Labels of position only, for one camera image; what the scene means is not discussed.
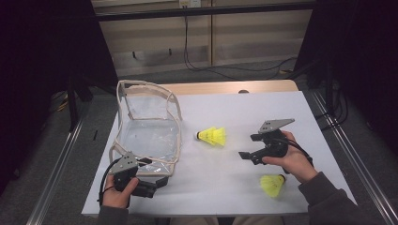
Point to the small black floor item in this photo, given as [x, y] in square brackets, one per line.
[95, 135]

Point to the black horizontal bar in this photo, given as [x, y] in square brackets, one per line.
[203, 12]

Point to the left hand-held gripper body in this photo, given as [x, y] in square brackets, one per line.
[125, 165]

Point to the white power outlet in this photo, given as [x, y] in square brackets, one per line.
[189, 3]

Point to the dark curtain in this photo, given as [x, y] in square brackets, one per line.
[369, 62]
[31, 62]

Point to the person's left hand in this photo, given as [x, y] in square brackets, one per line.
[117, 198]

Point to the clear bag with beige trim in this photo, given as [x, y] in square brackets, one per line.
[150, 137]

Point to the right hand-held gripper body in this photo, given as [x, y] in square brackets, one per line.
[275, 145]

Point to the black wall hook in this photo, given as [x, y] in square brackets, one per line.
[134, 54]

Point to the aluminium floor rail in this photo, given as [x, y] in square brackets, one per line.
[55, 175]
[353, 156]

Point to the white table cover board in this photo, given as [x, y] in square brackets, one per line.
[225, 187]

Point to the person's right hand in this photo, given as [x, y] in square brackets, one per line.
[297, 164]

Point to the black metal stand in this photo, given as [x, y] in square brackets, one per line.
[73, 106]
[329, 90]

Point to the small dark table knob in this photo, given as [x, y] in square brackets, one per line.
[243, 91]

